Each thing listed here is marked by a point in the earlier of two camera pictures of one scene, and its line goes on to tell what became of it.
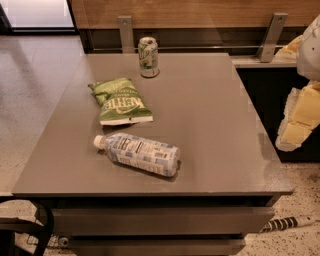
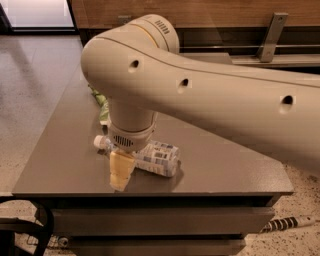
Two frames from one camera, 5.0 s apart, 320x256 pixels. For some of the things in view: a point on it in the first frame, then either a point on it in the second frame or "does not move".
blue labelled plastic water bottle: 141,153 does not move
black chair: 10,226 does not move
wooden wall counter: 236,27 does not move
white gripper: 310,50 → 129,140
